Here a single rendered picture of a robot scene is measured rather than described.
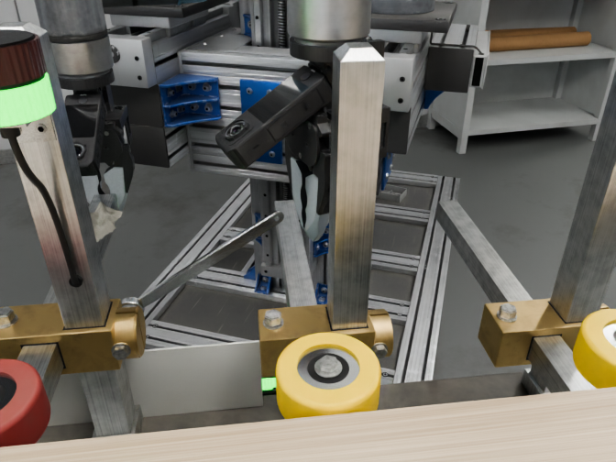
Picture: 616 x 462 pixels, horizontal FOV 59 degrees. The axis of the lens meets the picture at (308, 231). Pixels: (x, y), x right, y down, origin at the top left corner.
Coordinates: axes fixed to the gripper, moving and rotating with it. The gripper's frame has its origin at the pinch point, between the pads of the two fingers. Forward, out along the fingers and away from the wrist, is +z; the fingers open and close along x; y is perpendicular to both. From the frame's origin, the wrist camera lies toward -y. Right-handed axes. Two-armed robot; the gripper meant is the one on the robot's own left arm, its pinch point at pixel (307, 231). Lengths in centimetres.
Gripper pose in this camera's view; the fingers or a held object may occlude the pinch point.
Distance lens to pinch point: 59.8
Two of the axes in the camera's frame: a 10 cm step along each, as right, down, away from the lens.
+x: -4.5, -4.6, 7.6
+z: 0.0, 8.6, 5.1
